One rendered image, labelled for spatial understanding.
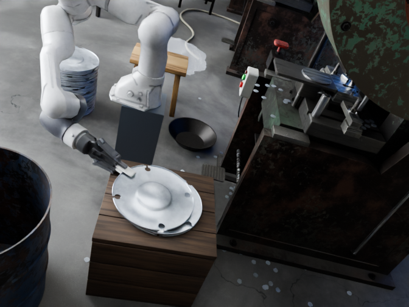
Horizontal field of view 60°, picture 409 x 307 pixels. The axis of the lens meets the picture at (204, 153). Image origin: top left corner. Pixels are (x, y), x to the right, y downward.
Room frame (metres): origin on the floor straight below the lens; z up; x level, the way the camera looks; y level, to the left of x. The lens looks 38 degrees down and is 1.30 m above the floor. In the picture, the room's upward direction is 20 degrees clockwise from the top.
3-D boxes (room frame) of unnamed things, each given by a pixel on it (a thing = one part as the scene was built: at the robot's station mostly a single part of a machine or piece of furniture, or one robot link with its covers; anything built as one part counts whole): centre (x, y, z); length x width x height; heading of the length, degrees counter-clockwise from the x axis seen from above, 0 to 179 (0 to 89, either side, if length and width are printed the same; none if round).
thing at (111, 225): (0.86, 0.08, 0.18); 0.40 x 0.38 x 0.35; 103
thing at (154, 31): (1.27, 0.33, 0.71); 0.18 x 0.11 x 0.25; 178
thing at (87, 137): (0.96, 0.40, 0.40); 0.09 x 0.07 x 0.08; 74
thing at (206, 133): (1.74, 0.11, 0.04); 0.30 x 0.30 x 0.07
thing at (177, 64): (2.00, 0.45, 0.16); 0.34 x 0.24 x 0.34; 101
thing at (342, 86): (1.40, -0.43, 0.76); 0.15 x 0.09 x 0.05; 8
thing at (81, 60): (1.68, 0.86, 0.30); 0.29 x 0.29 x 0.01
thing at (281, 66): (1.38, -0.27, 0.72); 0.25 x 0.14 x 0.14; 98
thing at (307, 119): (1.40, -0.44, 0.68); 0.45 x 0.30 x 0.06; 8
